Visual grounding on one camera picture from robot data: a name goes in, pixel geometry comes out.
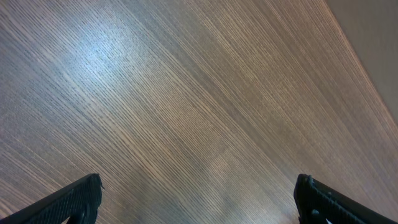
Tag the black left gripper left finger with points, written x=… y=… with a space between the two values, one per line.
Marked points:
x=76 y=203

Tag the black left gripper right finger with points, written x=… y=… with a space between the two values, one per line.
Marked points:
x=318 y=203

